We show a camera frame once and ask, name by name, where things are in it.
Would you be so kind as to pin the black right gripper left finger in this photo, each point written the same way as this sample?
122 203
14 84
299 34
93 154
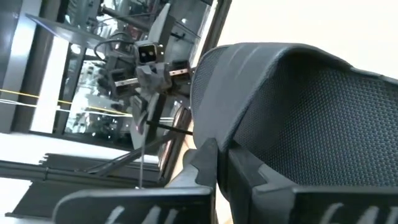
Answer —
155 205

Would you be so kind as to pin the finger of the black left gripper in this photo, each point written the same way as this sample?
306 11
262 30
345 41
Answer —
160 81
143 81

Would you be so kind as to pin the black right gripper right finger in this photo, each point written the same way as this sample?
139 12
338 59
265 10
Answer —
280 205

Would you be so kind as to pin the black rubber slide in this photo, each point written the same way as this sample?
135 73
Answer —
311 124

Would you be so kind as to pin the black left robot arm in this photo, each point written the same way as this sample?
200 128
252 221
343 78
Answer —
161 25

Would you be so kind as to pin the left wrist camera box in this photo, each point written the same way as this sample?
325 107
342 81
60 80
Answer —
148 53

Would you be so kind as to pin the black metal frame shelf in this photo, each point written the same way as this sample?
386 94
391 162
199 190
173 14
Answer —
169 127

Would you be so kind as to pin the black aluminium table frame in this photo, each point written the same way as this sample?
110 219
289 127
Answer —
77 174

